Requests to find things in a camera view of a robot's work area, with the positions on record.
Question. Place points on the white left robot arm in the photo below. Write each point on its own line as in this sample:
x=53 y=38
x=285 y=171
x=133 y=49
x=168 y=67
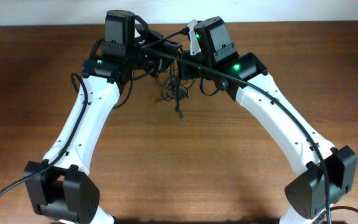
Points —
x=59 y=186

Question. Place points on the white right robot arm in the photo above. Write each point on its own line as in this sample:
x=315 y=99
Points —
x=324 y=173

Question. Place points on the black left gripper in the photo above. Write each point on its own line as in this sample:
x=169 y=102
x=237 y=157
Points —
x=151 y=63

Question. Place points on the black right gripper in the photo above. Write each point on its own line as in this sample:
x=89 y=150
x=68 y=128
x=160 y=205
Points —
x=186 y=66

